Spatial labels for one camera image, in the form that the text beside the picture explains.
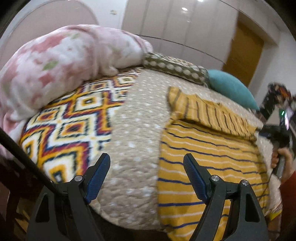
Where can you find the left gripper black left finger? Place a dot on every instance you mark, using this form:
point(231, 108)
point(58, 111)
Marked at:
point(62, 210)

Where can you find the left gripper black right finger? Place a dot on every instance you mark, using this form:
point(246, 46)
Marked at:
point(245, 219)

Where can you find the yellow blue striped knit sweater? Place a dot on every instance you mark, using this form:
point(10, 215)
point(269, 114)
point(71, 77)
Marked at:
point(220, 140)

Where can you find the red sleeved forearm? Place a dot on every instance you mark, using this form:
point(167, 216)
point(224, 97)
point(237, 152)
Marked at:
point(288, 194)

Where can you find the person's right hand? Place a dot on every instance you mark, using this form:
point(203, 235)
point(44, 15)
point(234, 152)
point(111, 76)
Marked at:
point(288, 169)

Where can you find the white cluttered shelf unit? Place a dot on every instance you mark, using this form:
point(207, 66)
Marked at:
point(277, 96)

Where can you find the beige dotted quilted bedspread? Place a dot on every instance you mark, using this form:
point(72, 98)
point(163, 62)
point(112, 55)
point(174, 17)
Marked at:
point(129, 195)

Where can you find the teal knit pillow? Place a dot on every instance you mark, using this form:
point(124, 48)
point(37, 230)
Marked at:
point(232, 88)

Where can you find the geometric orange patterned blanket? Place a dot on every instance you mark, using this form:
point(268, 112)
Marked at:
point(67, 134)

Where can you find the brown wooden door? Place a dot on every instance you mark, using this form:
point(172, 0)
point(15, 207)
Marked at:
point(244, 55)

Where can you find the olive white patterned pillow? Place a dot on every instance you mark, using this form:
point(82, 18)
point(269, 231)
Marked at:
point(177, 67)

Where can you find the white paneled wardrobe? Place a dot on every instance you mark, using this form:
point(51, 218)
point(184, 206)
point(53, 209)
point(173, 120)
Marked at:
point(200, 32)

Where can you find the pink floral fluffy blanket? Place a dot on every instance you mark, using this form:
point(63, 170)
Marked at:
point(51, 65)

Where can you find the pink arched headboard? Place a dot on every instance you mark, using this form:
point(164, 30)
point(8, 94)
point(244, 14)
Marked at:
point(38, 18)

